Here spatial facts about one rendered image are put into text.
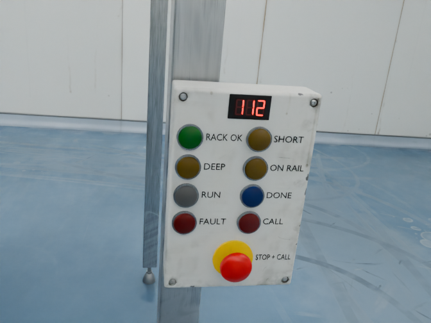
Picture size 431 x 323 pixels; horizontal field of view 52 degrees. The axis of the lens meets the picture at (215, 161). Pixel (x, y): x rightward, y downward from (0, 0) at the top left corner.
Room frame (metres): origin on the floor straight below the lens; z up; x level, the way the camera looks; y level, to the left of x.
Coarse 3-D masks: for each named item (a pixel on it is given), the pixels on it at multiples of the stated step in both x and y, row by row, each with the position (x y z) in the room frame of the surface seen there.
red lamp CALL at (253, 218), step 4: (244, 216) 0.49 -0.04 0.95; (248, 216) 0.49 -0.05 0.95; (252, 216) 0.49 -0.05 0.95; (256, 216) 0.49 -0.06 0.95; (240, 220) 0.49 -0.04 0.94; (244, 220) 0.48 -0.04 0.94; (248, 220) 0.49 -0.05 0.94; (252, 220) 0.49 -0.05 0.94; (256, 220) 0.49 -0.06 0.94; (240, 224) 0.48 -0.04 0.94; (244, 224) 0.48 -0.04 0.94; (248, 224) 0.48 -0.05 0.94; (252, 224) 0.49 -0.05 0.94; (256, 224) 0.49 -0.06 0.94; (240, 228) 0.49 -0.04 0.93; (244, 228) 0.48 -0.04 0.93; (248, 228) 0.49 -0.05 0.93; (252, 228) 0.49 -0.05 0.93; (256, 228) 0.49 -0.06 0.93; (244, 232) 0.49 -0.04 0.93; (248, 232) 0.49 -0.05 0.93; (252, 232) 0.49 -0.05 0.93
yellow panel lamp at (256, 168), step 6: (252, 162) 0.49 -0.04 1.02; (258, 162) 0.49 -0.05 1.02; (264, 162) 0.49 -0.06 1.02; (246, 168) 0.48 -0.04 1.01; (252, 168) 0.48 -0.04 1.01; (258, 168) 0.49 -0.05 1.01; (264, 168) 0.49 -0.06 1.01; (246, 174) 0.49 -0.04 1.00; (252, 174) 0.48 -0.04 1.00; (258, 174) 0.49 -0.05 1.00; (264, 174) 0.49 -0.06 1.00
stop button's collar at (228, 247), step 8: (232, 240) 0.49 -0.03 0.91; (224, 248) 0.48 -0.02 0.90; (232, 248) 0.49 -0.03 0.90; (240, 248) 0.49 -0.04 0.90; (248, 248) 0.49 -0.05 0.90; (216, 256) 0.48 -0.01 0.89; (224, 256) 0.49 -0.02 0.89; (248, 256) 0.49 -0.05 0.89; (256, 256) 0.50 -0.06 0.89; (272, 256) 0.50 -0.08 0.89; (288, 256) 0.50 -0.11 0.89; (216, 264) 0.48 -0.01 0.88
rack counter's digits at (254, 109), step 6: (240, 102) 0.49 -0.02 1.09; (246, 102) 0.49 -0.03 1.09; (252, 102) 0.49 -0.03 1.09; (258, 102) 0.49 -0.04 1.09; (264, 102) 0.49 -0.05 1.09; (234, 108) 0.48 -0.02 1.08; (240, 108) 0.49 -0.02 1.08; (246, 108) 0.49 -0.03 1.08; (252, 108) 0.49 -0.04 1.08; (258, 108) 0.49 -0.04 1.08; (264, 108) 0.49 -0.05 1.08; (234, 114) 0.48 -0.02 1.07; (240, 114) 0.49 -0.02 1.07; (246, 114) 0.49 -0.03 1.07; (252, 114) 0.49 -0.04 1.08; (258, 114) 0.49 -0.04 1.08; (264, 114) 0.49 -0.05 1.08
